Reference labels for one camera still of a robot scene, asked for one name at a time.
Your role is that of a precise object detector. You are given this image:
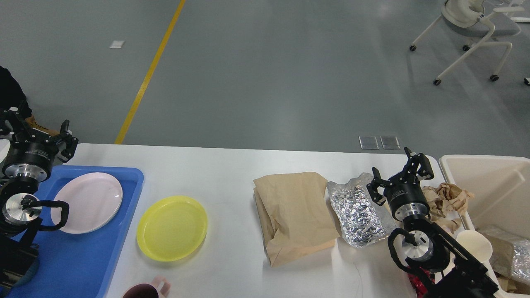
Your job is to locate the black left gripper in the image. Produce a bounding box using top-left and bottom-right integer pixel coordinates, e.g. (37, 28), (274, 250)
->
(0, 108), (78, 182)

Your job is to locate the white office chair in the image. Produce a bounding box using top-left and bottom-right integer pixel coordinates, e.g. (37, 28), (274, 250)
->
(409, 0), (525, 86)

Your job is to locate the blue plastic tray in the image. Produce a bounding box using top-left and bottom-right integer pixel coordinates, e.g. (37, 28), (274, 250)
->
(7, 165), (144, 298)

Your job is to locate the teal blue cup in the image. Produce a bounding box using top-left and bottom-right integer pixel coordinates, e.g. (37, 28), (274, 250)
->
(12, 257), (40, 287)

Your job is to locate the beige plastic bin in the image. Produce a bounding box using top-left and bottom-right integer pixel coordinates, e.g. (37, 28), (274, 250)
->
(438, 155), (530, 239)

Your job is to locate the white paper cup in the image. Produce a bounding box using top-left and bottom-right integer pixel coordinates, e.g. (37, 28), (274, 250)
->
(456, 230), (493, 263)

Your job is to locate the pink ribbed mug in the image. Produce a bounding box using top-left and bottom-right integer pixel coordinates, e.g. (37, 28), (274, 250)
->
(122, 275), (172, 298)

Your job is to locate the tan work boot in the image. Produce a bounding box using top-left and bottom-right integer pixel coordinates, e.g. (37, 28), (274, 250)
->
(25, 115), (60, 137)

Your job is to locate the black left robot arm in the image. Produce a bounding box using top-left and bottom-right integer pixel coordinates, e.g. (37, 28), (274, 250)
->
(0, 108), (78, 296)

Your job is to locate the red snack wrapper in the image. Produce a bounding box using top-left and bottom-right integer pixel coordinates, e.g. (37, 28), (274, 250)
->
(407, 269), (435, 298)

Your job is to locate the right metal floor plate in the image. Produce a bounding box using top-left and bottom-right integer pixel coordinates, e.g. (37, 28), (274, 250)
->
(379, 136), (401, 150)

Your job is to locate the left metal floor plate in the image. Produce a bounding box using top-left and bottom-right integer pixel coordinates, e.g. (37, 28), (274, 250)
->
(359, 136), (379, 150)

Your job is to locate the white paper scrap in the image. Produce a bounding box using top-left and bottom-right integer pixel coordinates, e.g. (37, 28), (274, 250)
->
(109, 40), (125, 49)

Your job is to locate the wrapped package in bin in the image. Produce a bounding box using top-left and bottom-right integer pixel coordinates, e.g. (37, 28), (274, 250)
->
(478, 225), (530, 286)

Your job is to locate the pink round plate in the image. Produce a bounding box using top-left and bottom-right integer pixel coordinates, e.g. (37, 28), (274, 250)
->
(54, 172), (123, 234)

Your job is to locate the yellow plastic plate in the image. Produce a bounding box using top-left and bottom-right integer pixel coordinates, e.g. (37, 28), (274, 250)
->
(136, 195), (208, 262)

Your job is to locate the metal floor plate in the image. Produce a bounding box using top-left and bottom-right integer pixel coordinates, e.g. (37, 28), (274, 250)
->
(359, 136), (379, 150)
(379, 136), (401, 150)

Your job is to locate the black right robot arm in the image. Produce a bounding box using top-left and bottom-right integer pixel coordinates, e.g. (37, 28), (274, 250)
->
(367, 147), (499, 298)

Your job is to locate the silver foil pouch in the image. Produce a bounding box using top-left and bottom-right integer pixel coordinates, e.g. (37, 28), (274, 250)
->
(326, 172), (396, 248)

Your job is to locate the person in black clothes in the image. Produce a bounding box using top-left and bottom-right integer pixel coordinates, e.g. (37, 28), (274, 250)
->
(0, 66), (33, 119)

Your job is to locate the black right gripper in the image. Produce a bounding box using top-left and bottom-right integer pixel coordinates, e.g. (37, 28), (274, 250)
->
(366, 147), (435, 220)

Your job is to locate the brown paper bag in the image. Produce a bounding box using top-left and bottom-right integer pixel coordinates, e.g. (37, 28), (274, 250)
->
(253, 172), (339, 268)

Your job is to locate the crumpled brown paper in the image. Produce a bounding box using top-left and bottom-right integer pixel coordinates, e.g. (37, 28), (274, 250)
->
(422, 183), (475, 235)

